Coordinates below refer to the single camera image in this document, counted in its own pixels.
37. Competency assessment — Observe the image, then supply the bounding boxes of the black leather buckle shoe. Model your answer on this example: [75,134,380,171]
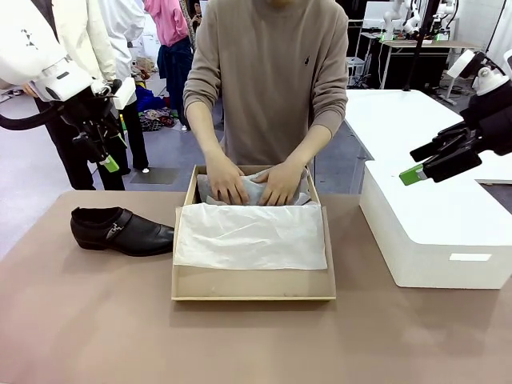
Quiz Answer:
[70,206,176,257]

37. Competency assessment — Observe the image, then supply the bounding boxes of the background desk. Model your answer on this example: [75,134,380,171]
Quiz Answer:
[378,38,481,106]

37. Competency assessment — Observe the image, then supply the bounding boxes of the white foam block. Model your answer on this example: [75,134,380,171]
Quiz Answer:
[358,160,512,290]

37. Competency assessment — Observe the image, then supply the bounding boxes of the white table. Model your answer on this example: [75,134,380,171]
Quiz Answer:
[346,88,512,186]

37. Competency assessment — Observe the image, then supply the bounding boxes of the bystander in pink top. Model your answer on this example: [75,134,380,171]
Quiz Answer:
[143,0,196,132]

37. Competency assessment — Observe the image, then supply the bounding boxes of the white storage boxes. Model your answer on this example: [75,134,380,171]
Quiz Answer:
[135,32,162,58]

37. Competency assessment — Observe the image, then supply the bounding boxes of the white computer case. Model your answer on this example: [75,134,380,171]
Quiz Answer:
[346,56,367,87]

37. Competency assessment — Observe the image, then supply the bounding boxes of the person's left hand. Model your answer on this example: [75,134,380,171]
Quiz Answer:
[254,158,305,208]

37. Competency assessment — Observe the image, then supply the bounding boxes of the person's right hand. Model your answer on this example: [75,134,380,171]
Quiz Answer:
[207,149,252,206]

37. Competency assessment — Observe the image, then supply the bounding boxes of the patterned cloth pile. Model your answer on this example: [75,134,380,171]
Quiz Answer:
[139,107,177,133]

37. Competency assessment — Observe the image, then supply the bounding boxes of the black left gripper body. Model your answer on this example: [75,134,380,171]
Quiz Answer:
[58,93,122,136]

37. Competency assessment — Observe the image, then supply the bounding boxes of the grey floor mat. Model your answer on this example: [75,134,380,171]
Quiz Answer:
[130,167,181,186]

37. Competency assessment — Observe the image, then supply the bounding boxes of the bystander in white jacket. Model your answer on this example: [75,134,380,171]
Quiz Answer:
[22,0,129,192]

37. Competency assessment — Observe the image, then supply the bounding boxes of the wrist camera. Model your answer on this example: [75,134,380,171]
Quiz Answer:
[90,78,138,110]
[447,50,505,87]

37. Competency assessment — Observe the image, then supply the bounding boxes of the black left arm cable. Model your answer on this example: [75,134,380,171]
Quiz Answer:
[0,102,68,132]

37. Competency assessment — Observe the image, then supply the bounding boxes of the white tissue paper sheet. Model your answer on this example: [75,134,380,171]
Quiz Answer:
[174,167,329,271]

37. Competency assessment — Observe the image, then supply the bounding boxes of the blue bag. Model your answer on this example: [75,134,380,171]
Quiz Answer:
[134,84,166,114]

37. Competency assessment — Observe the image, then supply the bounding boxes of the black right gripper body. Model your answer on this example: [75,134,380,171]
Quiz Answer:
[465,89,512,158]

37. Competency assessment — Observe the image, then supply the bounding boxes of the bystander in black trousers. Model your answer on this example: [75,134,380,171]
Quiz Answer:
[98,0,151,174]

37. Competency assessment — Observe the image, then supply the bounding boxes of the black stand pole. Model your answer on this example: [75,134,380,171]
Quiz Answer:
[402,0,437,94]

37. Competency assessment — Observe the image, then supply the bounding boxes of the brown cardboard shoe box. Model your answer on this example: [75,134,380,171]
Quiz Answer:
[170,163,336,302]

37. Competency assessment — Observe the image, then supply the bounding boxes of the person's left forearm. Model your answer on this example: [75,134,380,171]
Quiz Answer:
[290,99,349,165]

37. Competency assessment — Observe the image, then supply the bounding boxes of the person in beige sweater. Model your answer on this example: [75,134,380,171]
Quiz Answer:
[182,0,349,167]

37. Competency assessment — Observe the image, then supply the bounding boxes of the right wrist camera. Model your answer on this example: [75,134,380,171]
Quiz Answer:
[447,50,505,87]

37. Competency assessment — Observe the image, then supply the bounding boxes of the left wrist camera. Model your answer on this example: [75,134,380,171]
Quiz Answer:
[90,78,138,110]

